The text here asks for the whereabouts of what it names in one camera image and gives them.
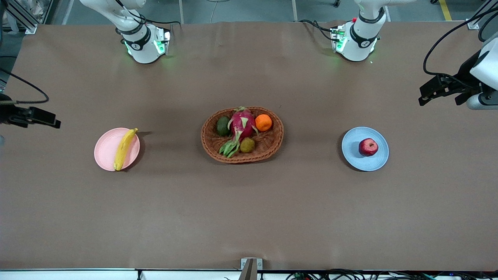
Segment black arm base cable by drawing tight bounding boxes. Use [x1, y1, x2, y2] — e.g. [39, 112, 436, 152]
[299, 19, 338, 42]

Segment light blue plate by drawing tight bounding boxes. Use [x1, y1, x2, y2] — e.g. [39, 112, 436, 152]
[342, 126, 389, 172]

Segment aluminium frame profile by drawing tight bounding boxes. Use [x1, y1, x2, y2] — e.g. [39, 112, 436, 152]
[0, 0, 38, 35]

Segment yellow banana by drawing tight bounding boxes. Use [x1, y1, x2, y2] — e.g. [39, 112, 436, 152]
[114, 128, 139, 171]

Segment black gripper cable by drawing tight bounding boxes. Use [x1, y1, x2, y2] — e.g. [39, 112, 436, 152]
[0, 68, 50, 105]
[423, 7, 498, 77]

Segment white table edge rail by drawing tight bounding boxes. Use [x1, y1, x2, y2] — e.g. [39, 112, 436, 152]
[0, 268, 498, 280]

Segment orange mandarin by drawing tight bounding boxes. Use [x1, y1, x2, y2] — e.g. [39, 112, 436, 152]
[255, 114, 273, 132]

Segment red apple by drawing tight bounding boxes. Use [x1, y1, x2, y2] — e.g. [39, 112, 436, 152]
[358, 138, 379, 157]

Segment green avocado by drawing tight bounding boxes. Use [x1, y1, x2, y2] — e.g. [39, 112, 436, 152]
[216, 115, 231, 137]

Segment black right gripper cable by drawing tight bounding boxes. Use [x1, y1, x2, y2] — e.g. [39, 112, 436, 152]
[0, 68, 50, 105]

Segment brown wicker basket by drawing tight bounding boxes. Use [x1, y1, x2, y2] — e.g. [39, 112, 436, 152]
[201, 106, 284, 163]

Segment tangled cable bundle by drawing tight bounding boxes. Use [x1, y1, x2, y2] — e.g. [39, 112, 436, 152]
[285, 268, 498, 280]

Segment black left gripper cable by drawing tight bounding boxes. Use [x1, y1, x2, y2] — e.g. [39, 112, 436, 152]
[423, 7, 498, 77]

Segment pink dragon fruit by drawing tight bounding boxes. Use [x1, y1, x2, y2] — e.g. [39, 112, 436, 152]
[219, 106, 259, 158]

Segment grey metal table bracket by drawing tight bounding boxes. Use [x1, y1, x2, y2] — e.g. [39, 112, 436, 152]
[241, 258, 263, 280]

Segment pink plate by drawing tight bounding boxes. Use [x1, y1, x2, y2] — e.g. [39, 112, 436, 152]
[94, 127, 140, 172]

